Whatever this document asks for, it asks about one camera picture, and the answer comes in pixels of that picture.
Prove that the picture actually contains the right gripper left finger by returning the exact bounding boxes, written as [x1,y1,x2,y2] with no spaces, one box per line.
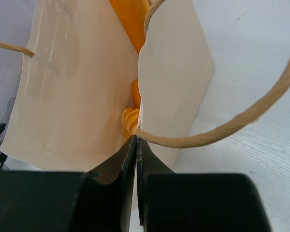
[89,135,137,232]

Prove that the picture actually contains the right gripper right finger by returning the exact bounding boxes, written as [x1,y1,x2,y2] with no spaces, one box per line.
[136,138,174,226]

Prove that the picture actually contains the orange ring bread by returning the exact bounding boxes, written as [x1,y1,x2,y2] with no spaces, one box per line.
[121,107,139,139]

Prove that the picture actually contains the beige paper bag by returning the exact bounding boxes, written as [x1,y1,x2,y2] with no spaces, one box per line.
[0,0,290,171]

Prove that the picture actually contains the metal tongs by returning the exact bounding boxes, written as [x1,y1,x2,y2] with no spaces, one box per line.
[0,96,16,167]

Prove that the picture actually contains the long orange bread loaf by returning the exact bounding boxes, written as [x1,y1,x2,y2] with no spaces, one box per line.
[109,0,150,54]

